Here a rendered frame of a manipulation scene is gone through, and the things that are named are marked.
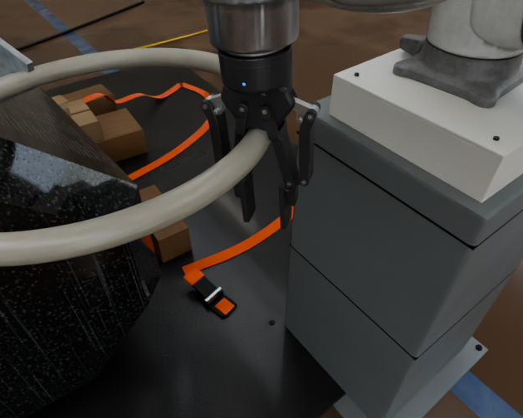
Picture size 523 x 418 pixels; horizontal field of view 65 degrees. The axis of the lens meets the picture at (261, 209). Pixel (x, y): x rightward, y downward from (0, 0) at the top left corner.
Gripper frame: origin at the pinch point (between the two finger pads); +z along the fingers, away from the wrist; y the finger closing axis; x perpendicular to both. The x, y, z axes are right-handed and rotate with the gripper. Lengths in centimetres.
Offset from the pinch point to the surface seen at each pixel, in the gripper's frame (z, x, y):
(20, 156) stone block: 4, -6, 50
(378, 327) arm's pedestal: 45, -17, -17
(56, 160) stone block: 8.0, -11.0, 47.5
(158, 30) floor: 64, -258, 179
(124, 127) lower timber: 58, -104, 108
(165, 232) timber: 65, -49, 58
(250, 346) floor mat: 81, -24, 18
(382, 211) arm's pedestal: 15.0, -19.6, -14.4
